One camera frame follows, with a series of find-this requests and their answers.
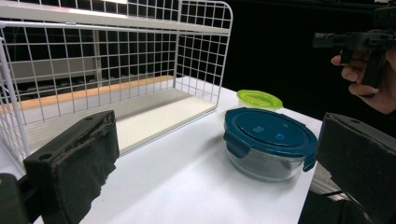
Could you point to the glass container with blue lid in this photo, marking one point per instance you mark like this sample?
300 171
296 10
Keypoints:
267 140

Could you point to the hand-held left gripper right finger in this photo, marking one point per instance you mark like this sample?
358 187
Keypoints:
358 161

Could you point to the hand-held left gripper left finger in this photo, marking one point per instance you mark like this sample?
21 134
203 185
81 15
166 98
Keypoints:
71 168

